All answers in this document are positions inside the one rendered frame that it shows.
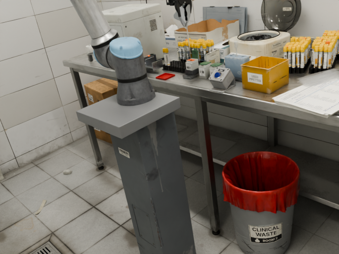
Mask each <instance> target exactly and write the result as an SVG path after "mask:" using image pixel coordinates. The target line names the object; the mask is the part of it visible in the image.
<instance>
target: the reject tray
mask: <svg viewBox="0 0 339 254"><path fill-rule="evenodd" d="M174 76H175V74H169V73H164V74H162V75H159V76H157V77H156V79H160V80H167V79H170V78H172V77H174Z"/></svg>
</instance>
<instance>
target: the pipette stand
mask: <svg viewBox="0 0 339 254"><path fill-rule="evenodd" d="M224 60H225V68H228V69H230V70H231V72H232V74H233V75H234V77H235V81H239V82H242V70H241V66H240V65H242V64H244V63H246V62H248V61H250V58H249V56H247V55H238V56H236V54H229V55H227V56H225V57H224Z"/></svg>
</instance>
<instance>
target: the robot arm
mask: <svg viewBox="0 0 339 254"><path fill-rule="evenodd" d="M70 2H71V3H72V5H73V7H74V9H75V10H76V12H77V14H78V16H79V17H80V19H81V21H82V23H83V24H84V26H85V28H86V30H87V31H88V33H89V35H90V37H91V43H90V44H91V46H92V48H93V54H94V57H95V59H96V60H97V62H98V63H99V64H101V65H102V66H103V67H106V68H109V69H113V70H115V72H116V77H117V81H118V89H117V101H118V104H119V105H122V106H135V105H140V104H144V103H146V102H149V101H151V100H152V99H153V98H154V97H155V91H154V88H153V86H152V84H151V83H150V81H149V79H148V77H147V72H146V66H145V61H144V56H143V48H142V46H141V42H140V40H139V39H137V38H135V37H120V36H119V35H118V33H117V31H116V30H114V29H112V28H110V26H109V24H108V22H107V20H106V18H105V16H104V14H103V12H102V10H101V9H100V7H99V5H98V3H97V1H96V0H70ZM166 5H170V6H175V9H176V12H175V13H174V18H175V19H177V20H179V21H180V22H181V24H182V25H183V26H184V27H185V25H186V21H187V22H189V19H190V14H191V10H192V0H168V2H167V0H166Z"/></svg>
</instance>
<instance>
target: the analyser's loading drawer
mask: <svg viewBox="0 0 339 254"><path fill-rule="evenodd" d="M144 61H145V66H146V68H151V69H153V71H154V70H157V69H159V68H161V67H163V63H162V59H160V60H158V61H155V60H154V57H150V58H148V56H145V57H144Z"/></svg>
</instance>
